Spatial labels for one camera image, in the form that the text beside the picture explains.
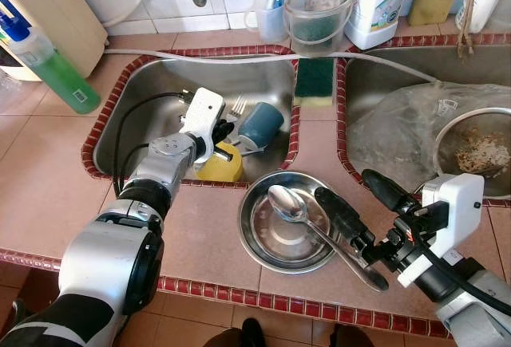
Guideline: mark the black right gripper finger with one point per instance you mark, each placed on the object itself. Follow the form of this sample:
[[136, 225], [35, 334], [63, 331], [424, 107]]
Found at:
[[383, 189], [339, 215]]

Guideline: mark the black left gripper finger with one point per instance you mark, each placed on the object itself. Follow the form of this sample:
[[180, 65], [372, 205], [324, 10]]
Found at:
[[226, 132], [223, 155]]

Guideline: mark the yellow plastic bowl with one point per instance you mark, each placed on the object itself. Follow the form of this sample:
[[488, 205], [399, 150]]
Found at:
[[227, 171]]

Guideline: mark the steel fork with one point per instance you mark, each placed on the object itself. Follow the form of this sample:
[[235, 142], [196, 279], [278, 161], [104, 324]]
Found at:
[[237, 108]]

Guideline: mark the blue mug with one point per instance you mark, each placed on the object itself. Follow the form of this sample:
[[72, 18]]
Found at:
[[259, 124]]

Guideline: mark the steel spoon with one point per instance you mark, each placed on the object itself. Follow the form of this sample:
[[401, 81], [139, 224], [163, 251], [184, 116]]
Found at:
[[287, 203]]

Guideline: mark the round steel bowl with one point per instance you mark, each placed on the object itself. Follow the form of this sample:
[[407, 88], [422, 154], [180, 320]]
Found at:
[[271, 243]]

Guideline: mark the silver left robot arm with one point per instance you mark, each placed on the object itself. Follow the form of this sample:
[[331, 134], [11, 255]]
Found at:
[[104, 259]]

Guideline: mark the steel sink basin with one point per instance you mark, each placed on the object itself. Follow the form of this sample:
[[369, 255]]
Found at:
[[383, 66], [160, 84]]

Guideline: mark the green scouring sponge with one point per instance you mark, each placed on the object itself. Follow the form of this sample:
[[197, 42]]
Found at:
[[314, 80]]

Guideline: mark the steel strainer bowl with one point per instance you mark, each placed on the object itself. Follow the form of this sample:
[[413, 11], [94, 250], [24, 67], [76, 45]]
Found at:
[[479, 151]]

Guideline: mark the dark robot right foot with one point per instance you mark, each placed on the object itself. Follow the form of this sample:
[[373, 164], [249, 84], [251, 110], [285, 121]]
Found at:
[[353, 337]]

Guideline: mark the dark robot foot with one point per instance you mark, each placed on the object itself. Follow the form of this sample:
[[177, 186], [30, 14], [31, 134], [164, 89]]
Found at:
[[235, 335], [353, 337]]

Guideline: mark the white toothbrush cup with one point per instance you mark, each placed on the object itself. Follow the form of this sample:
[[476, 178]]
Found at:
[[267, 24]]

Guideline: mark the clear plastic pail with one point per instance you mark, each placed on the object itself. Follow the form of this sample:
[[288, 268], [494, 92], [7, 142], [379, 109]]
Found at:
[[318, 28]]

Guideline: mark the green dish soap bottle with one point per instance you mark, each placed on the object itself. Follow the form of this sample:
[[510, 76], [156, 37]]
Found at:
[[68, 84]]

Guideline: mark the dark robot left foot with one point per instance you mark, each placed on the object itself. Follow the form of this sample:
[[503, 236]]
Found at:
[[235, 335]]

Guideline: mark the white detergent bottle yellow cap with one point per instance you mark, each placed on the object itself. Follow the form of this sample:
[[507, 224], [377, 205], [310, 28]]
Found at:
[[375, 4]]

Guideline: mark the beige water purifier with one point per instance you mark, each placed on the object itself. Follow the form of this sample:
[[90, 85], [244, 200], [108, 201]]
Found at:
[[56, 12]]

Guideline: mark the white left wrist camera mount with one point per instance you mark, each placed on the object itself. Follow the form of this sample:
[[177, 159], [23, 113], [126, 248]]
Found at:
[[204, 116]]

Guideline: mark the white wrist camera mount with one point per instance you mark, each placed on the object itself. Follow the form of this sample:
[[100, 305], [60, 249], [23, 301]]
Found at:
[[455, 203], [204, 116]]

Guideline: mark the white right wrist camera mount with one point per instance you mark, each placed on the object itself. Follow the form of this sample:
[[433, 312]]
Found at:
[[455, 203]]

